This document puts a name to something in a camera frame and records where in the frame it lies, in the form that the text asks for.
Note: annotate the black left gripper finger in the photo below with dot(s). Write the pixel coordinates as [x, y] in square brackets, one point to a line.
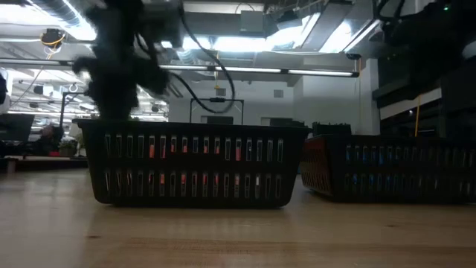
[124, 108]
[108, 108]

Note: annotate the orange plastic mesh basket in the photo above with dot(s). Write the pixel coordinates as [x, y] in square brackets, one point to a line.
[151, 146]

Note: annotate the black plastic mesh basket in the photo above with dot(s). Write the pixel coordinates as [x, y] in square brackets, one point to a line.
[186, 130]
[409, 193]

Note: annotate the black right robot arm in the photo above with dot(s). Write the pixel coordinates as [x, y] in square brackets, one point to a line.
[427, 30]

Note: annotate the dark background monitor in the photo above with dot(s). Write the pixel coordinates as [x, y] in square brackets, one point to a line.
[16, 126]

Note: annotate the long light bar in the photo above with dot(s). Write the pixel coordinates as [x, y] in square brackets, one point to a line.
[260, 70]

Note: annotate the grey ceiling box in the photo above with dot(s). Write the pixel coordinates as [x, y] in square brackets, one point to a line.
[253, 21]

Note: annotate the black background box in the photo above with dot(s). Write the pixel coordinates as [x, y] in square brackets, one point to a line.
[286, 123]
[331, 128]

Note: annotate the blue plastic mesh basket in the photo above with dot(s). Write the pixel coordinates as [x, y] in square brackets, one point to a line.
[348, 152]

